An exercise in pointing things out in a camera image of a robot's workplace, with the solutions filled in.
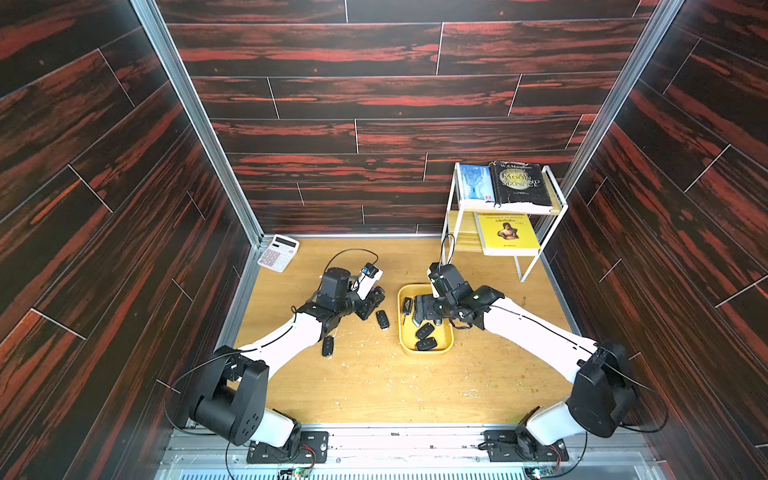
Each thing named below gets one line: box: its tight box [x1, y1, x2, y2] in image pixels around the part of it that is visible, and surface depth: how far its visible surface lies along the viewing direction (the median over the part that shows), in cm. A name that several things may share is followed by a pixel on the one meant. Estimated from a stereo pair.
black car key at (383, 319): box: [376, 310, 390, 330], surface depth 98 cm
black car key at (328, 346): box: [322, 335, 334, 357], surface depth 92 cm
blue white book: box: [460, 164, 495, 203], surface depth 88 cm
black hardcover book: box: [489, 161, 553, 213], surface depth 88 cm
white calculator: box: [257, 234, 300, 273], surface depth 117 cm
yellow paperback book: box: [477, 213, 541, 257], surface depth 97 cm
